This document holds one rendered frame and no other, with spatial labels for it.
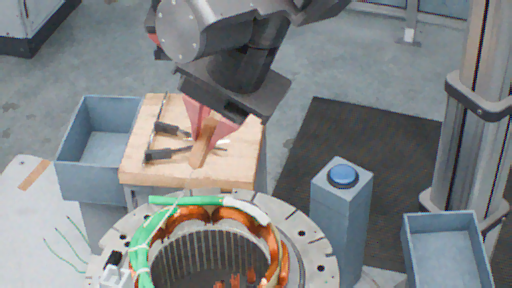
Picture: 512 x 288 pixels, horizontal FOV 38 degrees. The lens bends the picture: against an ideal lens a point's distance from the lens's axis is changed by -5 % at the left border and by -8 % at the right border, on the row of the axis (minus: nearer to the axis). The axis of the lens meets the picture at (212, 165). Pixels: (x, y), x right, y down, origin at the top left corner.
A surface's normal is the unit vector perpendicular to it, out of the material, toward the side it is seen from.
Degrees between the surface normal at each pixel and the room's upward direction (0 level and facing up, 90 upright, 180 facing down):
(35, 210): 0
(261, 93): 21
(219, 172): 0
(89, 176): 90
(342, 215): 90
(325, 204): 90
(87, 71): 0
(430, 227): 90
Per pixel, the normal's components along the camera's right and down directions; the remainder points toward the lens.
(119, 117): -0.17, 0.69
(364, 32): -0.06, -0.73
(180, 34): -0.74, 0.32
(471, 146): -0.84, 0.41
